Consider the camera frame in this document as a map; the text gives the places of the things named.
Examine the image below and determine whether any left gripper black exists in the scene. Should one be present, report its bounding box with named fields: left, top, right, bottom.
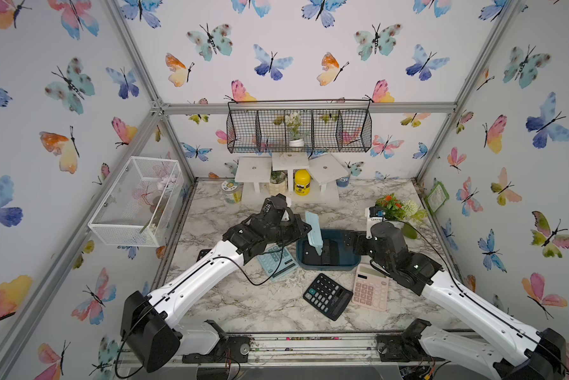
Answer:
left=263, top=214, right=312, bottom=246

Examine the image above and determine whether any light blue calculator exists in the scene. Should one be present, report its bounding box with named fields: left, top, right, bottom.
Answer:
left=257, top=245, right=299, bottom=282
left=305, top=212, right=324, bottom=257

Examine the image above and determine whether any teal plastic storage box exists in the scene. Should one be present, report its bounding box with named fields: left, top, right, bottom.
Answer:
left=295, top=230, right=361, bottom=272

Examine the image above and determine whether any black calculator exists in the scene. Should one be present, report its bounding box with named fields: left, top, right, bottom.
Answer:
left=303, top=273, right=353, bottom=321
left=319, top=239, right=341, bottom=267

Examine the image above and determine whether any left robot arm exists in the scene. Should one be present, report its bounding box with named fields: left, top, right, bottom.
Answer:
left=121, top=194, right=312, bottom=373

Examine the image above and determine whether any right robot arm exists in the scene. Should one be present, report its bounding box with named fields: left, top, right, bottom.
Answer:
left=345, top=222, right=569, bottom=379

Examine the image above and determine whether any pink calculator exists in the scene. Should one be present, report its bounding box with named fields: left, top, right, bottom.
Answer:
left=352, top=263, right=390, bottom=312

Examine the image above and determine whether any black calculator front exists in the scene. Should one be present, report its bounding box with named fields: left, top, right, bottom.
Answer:
left=303, top=273, right=353, bottom=321

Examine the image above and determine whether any cream bumpy plant pot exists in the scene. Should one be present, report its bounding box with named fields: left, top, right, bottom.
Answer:
left=268, top=170, right=288, bottom=196

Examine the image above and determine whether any potted orange flower plant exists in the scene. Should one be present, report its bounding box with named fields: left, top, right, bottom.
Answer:
left=376, top=193, right=428, bottom=240

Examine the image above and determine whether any yellow plastic jar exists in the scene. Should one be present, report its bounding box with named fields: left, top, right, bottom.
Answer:
left=294, top=169, right=311, bottom=196

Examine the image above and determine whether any sunflower seed can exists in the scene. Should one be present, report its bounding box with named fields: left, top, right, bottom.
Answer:
left=221, top=179, right=243, bottom=204

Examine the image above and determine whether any white wooden riser shelf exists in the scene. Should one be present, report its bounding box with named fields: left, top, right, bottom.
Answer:
left=235, top=152, right=350, bottom=205

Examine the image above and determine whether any green framed card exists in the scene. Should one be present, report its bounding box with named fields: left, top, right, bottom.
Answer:
left=425, top=181, right=450, bottom=215

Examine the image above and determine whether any blue can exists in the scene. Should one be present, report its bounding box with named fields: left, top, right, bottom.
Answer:
left=336, top=174, right=351, bottom=188

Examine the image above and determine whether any small white flower pot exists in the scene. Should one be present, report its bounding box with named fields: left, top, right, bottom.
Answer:
left=282, top=112, right=305, bottom=148

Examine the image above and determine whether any black wire wall basket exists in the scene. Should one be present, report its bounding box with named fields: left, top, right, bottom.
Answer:
left=226, top=100, right=373, bottom=155

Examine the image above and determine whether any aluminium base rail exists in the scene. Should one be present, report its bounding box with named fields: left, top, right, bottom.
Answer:
left=143, top=327, right=501, bottom=373

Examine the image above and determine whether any white mesh wall basket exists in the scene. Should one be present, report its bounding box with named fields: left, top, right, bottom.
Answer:
left=88, top=156, right=185, bottom=248

